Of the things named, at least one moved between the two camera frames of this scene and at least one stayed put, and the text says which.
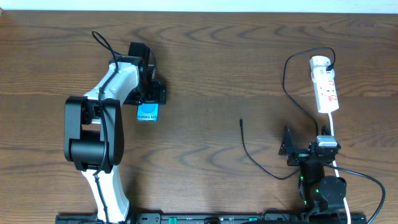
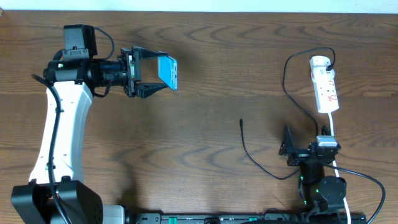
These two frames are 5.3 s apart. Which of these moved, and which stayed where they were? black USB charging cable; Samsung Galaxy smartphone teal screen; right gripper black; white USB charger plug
Moved: Samsung Galaxy smartphone teal screen
Stayed: right gripper black; black USB charging cable; white USB charger plug
